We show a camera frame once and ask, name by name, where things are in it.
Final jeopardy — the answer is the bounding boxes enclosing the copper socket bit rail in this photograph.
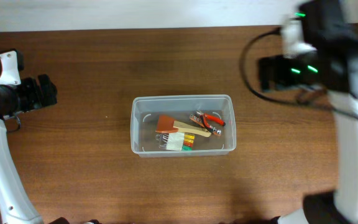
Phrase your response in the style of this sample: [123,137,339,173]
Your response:
[190,114,222,136]

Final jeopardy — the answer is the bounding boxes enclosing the red handled pliers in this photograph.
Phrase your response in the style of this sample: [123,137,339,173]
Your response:
[196,111,226,133]

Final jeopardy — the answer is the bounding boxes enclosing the clear plastic container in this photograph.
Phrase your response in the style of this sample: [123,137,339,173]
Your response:
[131,95,237,157]

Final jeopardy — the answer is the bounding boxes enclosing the orange scraper with wooden handle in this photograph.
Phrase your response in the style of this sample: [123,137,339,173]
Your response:
[155,115,211,138]

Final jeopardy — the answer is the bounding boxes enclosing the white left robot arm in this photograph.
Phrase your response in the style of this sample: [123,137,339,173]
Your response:
[0,75,57,223]

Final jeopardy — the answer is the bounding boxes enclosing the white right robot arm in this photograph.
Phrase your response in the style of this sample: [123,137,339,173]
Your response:
[258,1,358,223]

